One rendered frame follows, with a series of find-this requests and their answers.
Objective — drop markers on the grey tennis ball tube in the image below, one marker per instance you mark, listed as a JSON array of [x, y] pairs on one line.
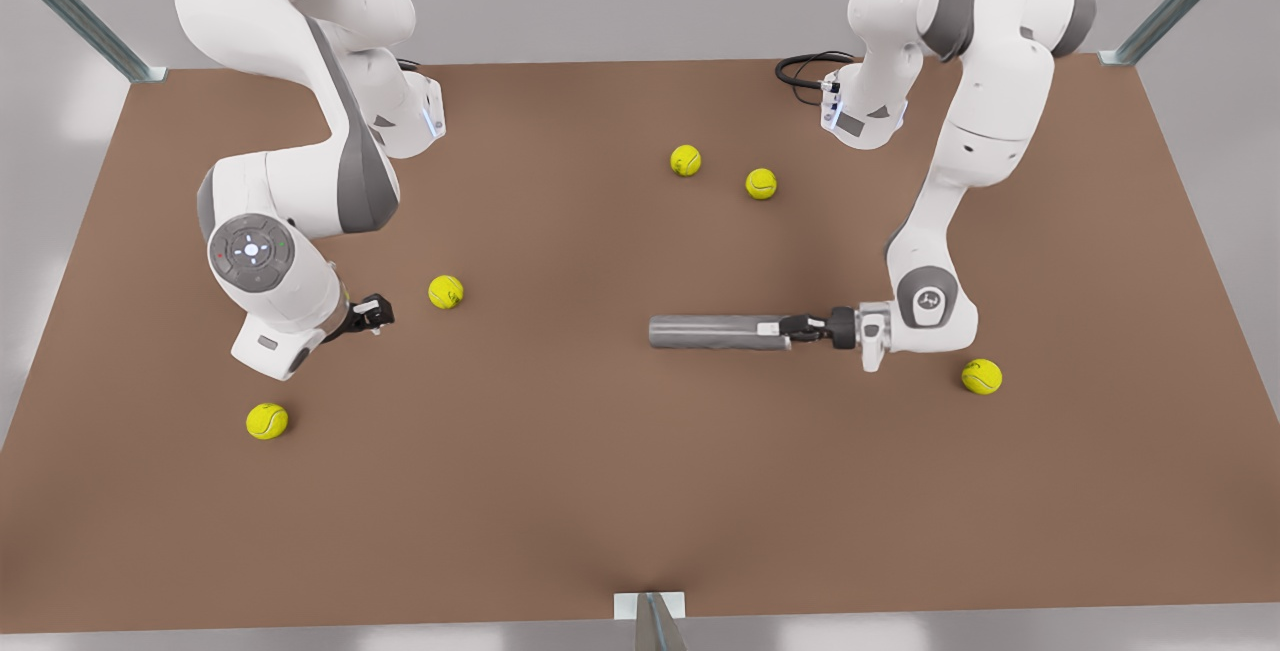
[[705, 332]]

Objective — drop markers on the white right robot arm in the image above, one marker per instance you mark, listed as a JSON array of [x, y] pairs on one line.
[[300, 181]]

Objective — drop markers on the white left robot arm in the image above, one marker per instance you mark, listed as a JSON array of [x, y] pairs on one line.
[[985, 111]]

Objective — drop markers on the yellow tennis ball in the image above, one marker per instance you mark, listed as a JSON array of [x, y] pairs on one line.
[[685, 160], [267, 421], [982, 376], [446, 291], [761, 183]]

